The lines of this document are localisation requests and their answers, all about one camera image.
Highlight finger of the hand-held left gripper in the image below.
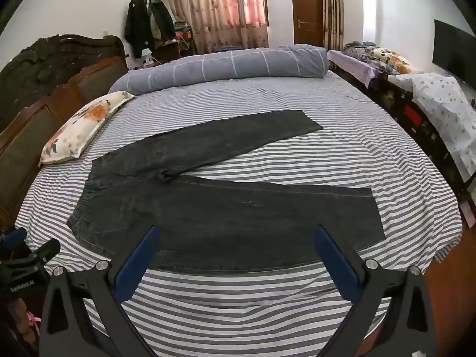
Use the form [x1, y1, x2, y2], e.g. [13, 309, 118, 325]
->
[7, 239, 62, 270]
[0, 227, 28, 251]

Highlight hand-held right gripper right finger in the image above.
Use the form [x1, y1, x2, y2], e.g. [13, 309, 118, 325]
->
[312, 226, 441, 357]

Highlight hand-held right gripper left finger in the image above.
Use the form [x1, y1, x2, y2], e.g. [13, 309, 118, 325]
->
[37, 226, 162, 357]

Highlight dark grey pants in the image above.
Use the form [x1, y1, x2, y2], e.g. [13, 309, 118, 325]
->
[67, 109, 386, 273]

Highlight grey white striped bed sheet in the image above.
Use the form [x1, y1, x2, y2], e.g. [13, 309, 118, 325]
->
[15, 71, 465, 357]

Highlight floral pillow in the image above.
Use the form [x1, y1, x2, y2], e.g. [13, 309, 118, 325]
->
[39, 91, 136, 167]

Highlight carved wooden headboard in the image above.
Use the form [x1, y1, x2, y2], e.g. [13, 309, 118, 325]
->
[0, 33, 129, 231]

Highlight white dotted cloth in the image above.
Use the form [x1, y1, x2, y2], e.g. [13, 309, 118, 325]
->
[389, 72, 476, 184]

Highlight purple cloth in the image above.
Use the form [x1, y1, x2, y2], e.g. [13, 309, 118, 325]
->
[327, 49, 381, 87]

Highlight floral blanket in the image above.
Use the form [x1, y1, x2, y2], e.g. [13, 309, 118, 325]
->
[366, 48, 422, 76]

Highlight rolled grey checked duvet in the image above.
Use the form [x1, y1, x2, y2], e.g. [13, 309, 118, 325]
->
[108, 44, 330, 95]

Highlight black coat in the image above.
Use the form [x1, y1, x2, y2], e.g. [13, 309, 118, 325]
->
[124, 0, 154, 59]

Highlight black television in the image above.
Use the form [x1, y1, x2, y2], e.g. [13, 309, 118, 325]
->
[432, 19, 476, 90]

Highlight green grey coat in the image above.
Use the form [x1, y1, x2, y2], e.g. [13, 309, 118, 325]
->
[148, 0, 177, 50]

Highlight brown wooden door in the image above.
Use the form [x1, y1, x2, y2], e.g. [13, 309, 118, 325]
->
[290, 0, 323, 47]

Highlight narrow brown patterned curtain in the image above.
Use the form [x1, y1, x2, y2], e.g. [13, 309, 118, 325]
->
[320, 0, 345, 51]

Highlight pink patterned curtain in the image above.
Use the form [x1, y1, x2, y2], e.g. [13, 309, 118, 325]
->
[162, 0, 269, 54]

